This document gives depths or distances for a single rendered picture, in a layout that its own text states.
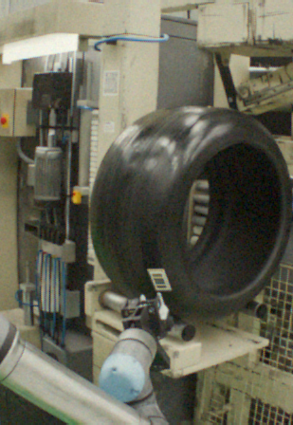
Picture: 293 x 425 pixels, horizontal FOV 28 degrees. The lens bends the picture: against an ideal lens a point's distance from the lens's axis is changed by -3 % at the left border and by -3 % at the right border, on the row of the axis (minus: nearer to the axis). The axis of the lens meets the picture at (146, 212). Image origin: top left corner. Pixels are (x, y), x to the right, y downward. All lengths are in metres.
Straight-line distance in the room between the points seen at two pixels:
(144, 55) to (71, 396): 1.13
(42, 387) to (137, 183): 0.65
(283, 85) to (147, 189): 0.63
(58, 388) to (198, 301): 0.68
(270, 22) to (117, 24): 0.45
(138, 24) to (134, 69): 0.14
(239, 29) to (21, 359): 1.21
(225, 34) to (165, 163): 0.58
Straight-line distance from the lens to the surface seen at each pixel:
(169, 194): 1.33
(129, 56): 1.71
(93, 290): 1.68
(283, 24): 1.64
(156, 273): 1.36
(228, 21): 1.78
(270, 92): 1.82
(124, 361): 1.00
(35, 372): 0.84
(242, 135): 1.47
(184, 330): 1.46
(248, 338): 1.73
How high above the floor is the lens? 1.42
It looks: 9 degrees down
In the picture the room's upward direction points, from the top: 2 degrees clockwise
